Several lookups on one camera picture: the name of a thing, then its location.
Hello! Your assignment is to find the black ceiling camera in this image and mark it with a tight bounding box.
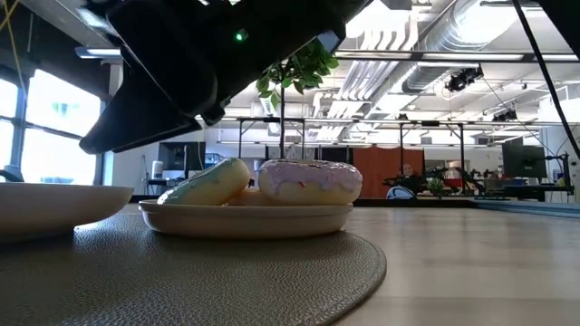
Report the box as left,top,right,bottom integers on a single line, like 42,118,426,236
444,66,485,93

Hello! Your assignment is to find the ceiling light fixture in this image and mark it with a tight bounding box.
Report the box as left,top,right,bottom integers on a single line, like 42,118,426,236
74,44,123,60

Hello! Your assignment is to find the black metal station frame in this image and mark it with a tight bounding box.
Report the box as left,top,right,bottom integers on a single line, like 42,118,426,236
397,120,467,191
235,116,307,159

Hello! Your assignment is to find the small green plant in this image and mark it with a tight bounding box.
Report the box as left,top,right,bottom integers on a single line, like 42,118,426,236
425,177,448,198

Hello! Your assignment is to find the person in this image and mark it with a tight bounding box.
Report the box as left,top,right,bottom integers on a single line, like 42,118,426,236
384,162,425,196

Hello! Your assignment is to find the large pink frosted donut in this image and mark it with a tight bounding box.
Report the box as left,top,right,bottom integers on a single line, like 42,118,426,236
256,158,363,206

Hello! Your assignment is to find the round grey textured placemat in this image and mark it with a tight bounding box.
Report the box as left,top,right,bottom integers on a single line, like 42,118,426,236
0,212,388,326

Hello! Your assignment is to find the small beige round plate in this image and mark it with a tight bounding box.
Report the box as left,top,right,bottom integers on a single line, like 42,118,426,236
138,198,354,240

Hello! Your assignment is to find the orange partition panel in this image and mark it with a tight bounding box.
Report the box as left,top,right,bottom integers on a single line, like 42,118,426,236
352,145,426,199

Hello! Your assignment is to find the large beige round plate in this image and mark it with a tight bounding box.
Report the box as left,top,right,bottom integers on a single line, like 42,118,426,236
0,181,135,241

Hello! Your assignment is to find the black computer monitor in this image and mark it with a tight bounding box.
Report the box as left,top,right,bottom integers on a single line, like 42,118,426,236
157,140,208,172
501,138,548,180

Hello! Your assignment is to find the white blue round object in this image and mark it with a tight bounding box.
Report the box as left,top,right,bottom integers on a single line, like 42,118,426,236
385,185,417,200

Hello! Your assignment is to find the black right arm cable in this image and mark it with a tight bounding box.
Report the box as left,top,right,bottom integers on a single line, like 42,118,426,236
510,0,580,158

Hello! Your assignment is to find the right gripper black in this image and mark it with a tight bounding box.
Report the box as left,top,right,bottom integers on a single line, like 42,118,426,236
79,0,237,155

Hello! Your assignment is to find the silver ceiling duct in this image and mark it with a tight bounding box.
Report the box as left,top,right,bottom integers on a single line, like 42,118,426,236
401,0,522,94

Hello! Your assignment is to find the dark office desk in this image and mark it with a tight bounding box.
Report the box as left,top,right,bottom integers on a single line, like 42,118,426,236
479,183,576,203

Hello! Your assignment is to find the large mint green donut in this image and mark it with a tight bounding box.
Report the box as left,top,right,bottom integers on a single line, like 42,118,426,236
157,157,252,206

